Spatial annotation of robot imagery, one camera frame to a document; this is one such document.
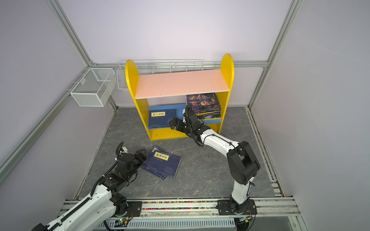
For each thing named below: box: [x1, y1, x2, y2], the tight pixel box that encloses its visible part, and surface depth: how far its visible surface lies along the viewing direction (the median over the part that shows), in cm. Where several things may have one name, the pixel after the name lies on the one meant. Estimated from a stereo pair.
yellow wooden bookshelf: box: [125, 53, 235, 142], surface depth 88 cm
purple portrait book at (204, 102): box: [185, 92, 222, 115], surface depth 94 cm
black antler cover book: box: [197, 111, 222, 120], surface depth 95 cm
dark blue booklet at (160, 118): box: [147, 108, 177, 130], surface depth 96 cm
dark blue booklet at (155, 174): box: [140, 145, 168, 181], surface depth 86 cm
